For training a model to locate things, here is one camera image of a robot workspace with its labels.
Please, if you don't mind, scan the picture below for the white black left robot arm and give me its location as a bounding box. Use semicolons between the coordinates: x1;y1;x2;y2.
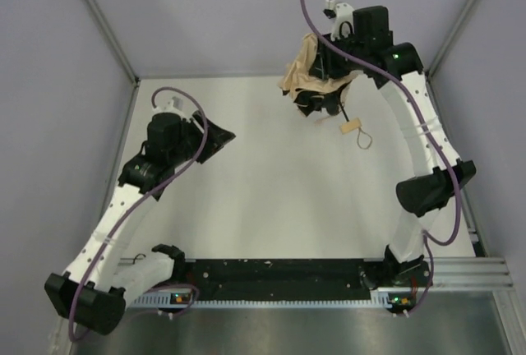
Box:
44;111;236;341

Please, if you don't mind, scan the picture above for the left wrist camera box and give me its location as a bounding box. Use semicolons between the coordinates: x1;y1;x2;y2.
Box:
152;96;187;118

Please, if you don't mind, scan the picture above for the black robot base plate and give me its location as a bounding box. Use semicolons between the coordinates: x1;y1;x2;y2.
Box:
164;258;432;301

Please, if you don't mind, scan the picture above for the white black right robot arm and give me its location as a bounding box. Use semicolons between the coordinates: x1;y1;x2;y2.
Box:
309;0;476;287

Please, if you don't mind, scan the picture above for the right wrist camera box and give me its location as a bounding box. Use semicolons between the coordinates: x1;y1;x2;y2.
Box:
323;0;354;41

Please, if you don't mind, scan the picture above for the aluminium frame rail front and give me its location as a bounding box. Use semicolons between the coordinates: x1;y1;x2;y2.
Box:
130;257;513;313

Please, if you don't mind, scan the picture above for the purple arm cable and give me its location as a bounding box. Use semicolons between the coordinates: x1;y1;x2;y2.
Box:
299;0;464;319
67;86;210;343

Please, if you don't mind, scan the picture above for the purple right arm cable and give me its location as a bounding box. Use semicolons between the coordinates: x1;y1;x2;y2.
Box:
299;0;464;319

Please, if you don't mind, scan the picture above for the aluminium frame post right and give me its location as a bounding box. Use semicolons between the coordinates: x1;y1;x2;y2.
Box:
426;0;482;80

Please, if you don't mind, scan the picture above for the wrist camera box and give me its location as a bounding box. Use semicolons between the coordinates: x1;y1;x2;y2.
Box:
323;0;354;41
152;96;187;118

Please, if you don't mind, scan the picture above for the aluminium frame post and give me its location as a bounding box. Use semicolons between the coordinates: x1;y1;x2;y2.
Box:
426;0;482;80
81;0;140;86

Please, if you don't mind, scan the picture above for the aluminium frame post left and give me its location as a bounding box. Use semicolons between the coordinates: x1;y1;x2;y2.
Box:
81;0;140;86

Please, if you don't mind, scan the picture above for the beige and black folding umbrella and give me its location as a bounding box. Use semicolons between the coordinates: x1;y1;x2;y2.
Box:
278;33;373;150

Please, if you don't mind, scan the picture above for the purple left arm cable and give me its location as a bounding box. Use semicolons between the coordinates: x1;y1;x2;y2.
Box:
67;86;210;343

